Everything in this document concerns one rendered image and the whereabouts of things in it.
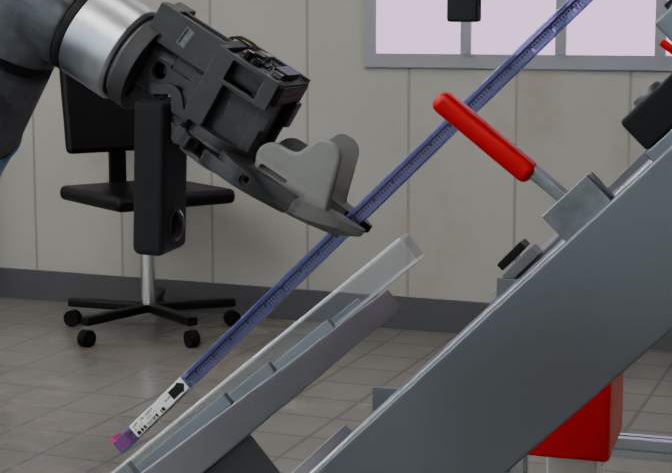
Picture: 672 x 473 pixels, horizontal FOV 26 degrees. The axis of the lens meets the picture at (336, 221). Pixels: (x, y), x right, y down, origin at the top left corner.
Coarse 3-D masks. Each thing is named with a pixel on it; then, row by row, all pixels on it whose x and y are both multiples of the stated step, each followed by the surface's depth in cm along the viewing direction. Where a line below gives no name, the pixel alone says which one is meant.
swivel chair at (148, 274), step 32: (64, 96) 529; (96, 96) 535; (64, 128) 530; (96, 128) 535; (128, 128) 542; (64, 192) 529; (96, 192) 512; (128, 192) 511; (192, 192) 513; (224, 192) 520; (160, 288) 562; (64, 320) 544; (96, 320) 510; (192, 320) 508; (224, 320) 543
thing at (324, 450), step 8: (336, 432) 142; (344, 432) 144; (328, 440) 140; (336, 440) 141; (320, 448) 137; (328, 448) 138; (312, 456) 135; (320, 456) 136; (304, 464) 132; (312, 464) 134; (296, 472) 130; (304, 472) 131
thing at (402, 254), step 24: (408, 240) 54; (384, 264) 53; (408, 264) 53; (336, 288) 54; (360, 288) 54; (384, 288) 54; (312, 312) 54; (336, 312) 54; (288, 336) 55; (264, 360) 55; (192, 408) 56; (168, 432) 57; (144, 456) 57
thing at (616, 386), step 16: (608, 384) 169; (592, 400) 170; (608, 400) 170; (576, 416) 171; (592, 416) 170; (608, 416) 170; (560, 432) 172; (576, 432) 171; (592, 432) 170; (608, 432) 170; (544, 448) 172; (560, 448) 172; (576, 448) 171; (592, 448) 171; (608, 448) 170; (560, 464) 176; (576, 464) 176; (592, 464) 175
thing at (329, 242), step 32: (576, 0) 97; (544, 32) 98; (512, 64) 99; (480, 96) 100; (448, 128) 100; (416, 160) 101; (384, 192) 102; (320, 256) 104; (288, 288) 106; (256, 320) 107; (224, 352) 108; (192, 384) 109; (128, 448) 112
